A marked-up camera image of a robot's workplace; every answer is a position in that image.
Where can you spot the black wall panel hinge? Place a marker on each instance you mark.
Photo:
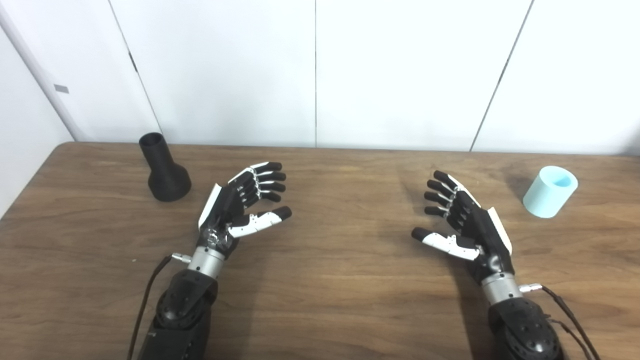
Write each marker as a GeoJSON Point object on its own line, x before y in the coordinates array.
{"type": "Point", "coordinates": [133, 62]}

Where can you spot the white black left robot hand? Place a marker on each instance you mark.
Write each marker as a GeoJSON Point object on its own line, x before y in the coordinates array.
{"type": "Point", "coordinates": [227, 202]}

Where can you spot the black flared nozzle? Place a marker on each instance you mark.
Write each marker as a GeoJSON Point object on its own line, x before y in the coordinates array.
{"type": "Point", "coordinates": [167, 180]}

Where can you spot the light blue cup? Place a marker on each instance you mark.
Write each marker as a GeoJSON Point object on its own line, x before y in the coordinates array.
{"type": "Point", "coordinates": [546, 197]}

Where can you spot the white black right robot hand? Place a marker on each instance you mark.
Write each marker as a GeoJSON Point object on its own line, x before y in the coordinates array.
{"type": "Point", "coordinates": [480, 227]}

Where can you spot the grey wall label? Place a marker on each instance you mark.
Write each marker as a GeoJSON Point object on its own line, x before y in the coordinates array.
{"type": "Point", "coordinates": [61, 89]}

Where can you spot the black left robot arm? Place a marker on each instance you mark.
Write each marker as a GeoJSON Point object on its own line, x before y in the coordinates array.
{"type": "Point", "coordinates": [182, 305]}

